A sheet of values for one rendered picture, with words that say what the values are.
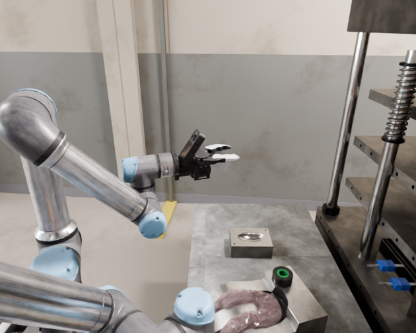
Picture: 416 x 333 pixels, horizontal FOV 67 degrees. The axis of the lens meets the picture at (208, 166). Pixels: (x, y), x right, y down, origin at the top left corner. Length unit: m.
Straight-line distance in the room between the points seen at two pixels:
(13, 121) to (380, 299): 1.46
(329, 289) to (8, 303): 1.27
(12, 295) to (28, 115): 0.39
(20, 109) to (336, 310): 1.28
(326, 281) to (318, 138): 1.95
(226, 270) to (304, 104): 2.03
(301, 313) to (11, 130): 1.05
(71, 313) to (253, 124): 2.76
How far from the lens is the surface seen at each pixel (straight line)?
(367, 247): 1.73
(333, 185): 1.98
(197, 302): 0.63
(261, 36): 3.05
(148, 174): 0.94
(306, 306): 1.28
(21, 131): 0.77
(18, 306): 0.54
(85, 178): 0.79
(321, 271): 1.61
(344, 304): 1.49
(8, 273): 0.52
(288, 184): 3.43
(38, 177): 0.93
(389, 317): 1.54
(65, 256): 0.95
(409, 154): 1.72
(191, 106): 3.15
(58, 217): 0.99
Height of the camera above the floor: 1.83
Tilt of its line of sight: 24 degrees down
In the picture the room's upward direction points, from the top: straight up
